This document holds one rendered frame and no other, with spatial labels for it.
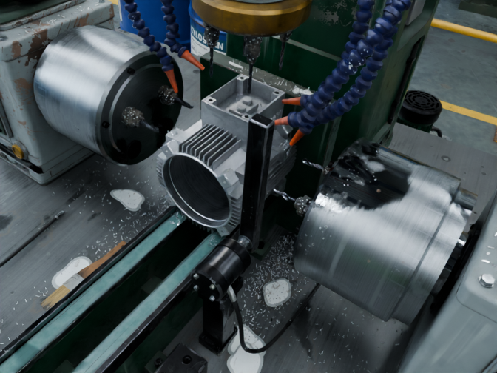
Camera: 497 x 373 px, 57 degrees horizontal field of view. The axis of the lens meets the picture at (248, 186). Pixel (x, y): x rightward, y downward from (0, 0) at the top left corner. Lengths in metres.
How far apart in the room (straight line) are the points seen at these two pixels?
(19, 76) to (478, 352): 0.92
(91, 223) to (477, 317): 0.79
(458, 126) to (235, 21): 2.55
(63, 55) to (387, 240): 0.67
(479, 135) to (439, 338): 2.49
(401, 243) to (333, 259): 0.10
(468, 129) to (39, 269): 2.64
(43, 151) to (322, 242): 0.71
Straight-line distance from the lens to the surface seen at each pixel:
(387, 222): 0.65
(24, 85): 1.04
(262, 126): 0.57
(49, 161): 1.16
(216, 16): 0.67
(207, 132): 0.79
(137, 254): 0.85
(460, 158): 1.41
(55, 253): 1.04
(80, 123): 0.92
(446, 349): 0.70
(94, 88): 0.89
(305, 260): 0.70
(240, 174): 0.76
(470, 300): 0.61
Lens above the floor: 1.59
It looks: 44 degrees down
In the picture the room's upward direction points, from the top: 5 degrees clockwise
